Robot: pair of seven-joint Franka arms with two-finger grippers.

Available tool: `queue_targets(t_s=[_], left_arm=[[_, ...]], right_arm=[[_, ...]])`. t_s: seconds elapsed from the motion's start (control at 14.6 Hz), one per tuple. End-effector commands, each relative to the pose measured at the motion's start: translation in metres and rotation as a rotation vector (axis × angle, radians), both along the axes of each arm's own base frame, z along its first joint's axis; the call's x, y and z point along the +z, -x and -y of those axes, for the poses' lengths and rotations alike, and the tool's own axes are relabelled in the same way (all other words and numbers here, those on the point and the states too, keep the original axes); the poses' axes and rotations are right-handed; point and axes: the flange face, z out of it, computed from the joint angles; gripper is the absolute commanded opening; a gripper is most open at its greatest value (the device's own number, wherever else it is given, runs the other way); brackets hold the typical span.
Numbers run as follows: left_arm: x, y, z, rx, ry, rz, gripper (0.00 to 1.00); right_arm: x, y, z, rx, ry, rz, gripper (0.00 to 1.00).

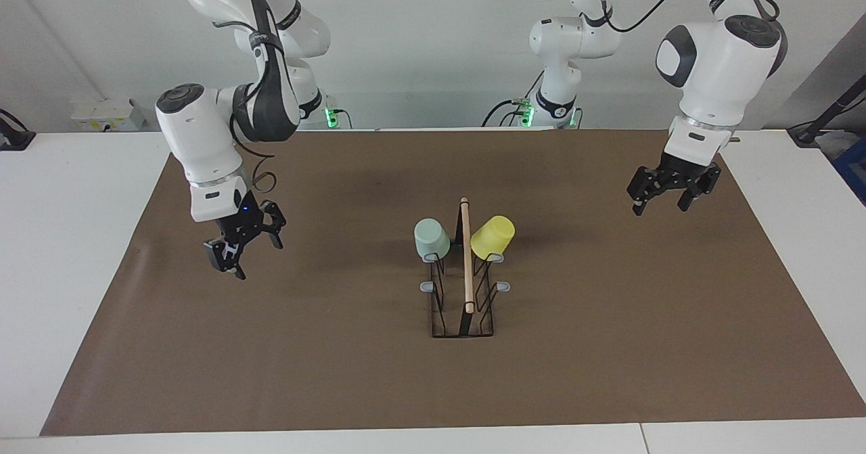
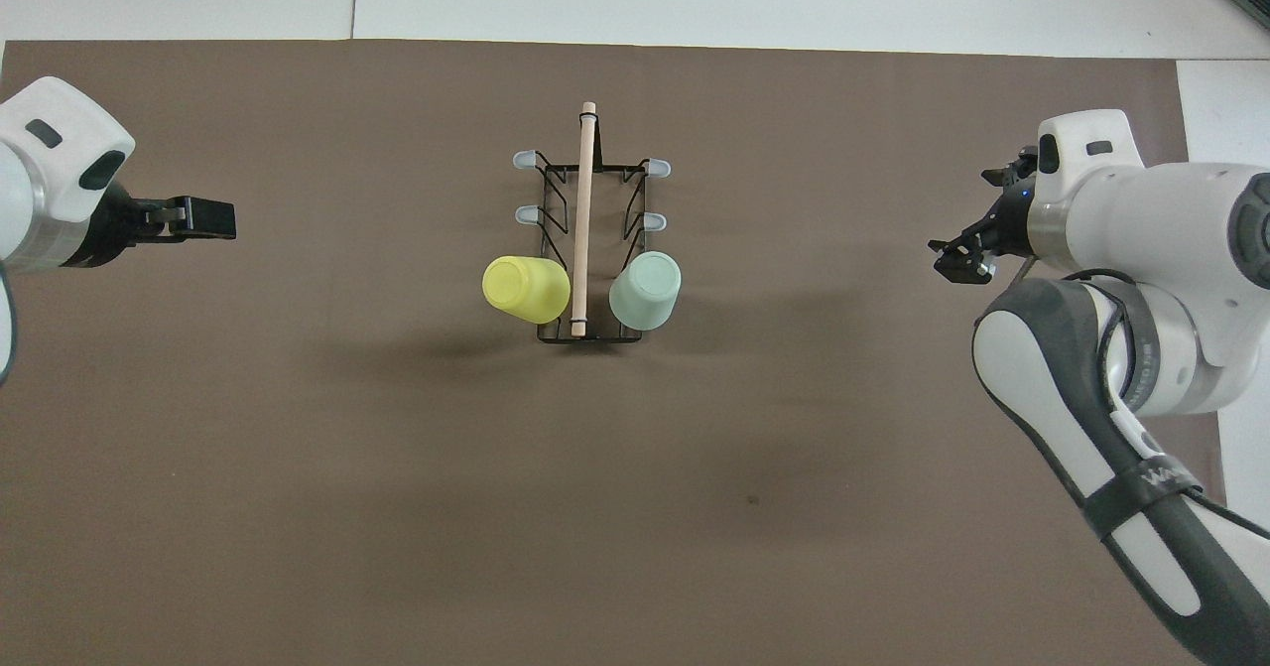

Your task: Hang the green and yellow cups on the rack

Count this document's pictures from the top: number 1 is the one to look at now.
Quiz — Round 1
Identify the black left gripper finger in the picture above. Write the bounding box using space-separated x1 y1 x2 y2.
678 166 721 212
627 168 667 217

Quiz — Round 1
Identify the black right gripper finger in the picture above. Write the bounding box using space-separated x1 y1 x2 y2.
260 200 287 250
203 237 246 280

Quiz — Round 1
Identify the pale green plastic cup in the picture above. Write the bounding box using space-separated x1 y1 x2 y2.
413 219 451 262

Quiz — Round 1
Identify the yellow plastic cup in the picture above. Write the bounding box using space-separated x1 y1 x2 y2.
471 215 516 262

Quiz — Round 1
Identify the black stand pole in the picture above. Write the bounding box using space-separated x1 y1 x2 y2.
787 75 866 148

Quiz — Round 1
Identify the blue crate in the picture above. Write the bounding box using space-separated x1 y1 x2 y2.
831 136 866 206

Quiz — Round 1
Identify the brown table mat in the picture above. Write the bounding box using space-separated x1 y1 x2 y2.
39 128 866 436

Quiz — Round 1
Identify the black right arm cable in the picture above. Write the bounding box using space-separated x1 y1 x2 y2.
213 21 278 194

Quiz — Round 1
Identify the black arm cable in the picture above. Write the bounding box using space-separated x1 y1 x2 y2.
599 0 779 33
213 21 278 194

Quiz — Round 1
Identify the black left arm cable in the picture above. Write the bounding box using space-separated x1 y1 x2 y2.
599 0 779 33

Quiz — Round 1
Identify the black base cable bundle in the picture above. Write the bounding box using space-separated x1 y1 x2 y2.
482 68 543 128

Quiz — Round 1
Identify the white wall socket box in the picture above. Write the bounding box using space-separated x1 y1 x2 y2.
71 97 145 132

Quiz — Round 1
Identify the black wire rack wooden handle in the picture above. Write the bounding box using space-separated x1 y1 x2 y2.
419 197 511 338

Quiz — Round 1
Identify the black clamp mount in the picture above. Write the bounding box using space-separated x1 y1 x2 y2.
0 109 36 152

